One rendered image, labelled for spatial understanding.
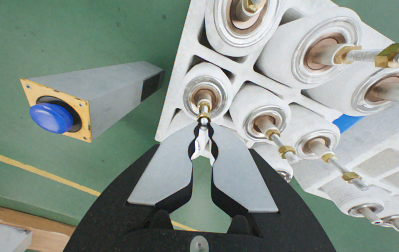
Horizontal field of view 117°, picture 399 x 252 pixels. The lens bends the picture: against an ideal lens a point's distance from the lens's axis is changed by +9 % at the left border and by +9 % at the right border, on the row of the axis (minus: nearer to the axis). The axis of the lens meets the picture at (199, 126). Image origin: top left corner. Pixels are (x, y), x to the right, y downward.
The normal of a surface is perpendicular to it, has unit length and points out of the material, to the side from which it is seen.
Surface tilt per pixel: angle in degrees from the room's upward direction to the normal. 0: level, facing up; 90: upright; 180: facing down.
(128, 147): 0
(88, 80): 90
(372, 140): 90
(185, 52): 0
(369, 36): 0
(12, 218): 90
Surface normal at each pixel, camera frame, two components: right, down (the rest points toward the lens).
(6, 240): 0.62, -0.65
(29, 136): -0.05, 0.52
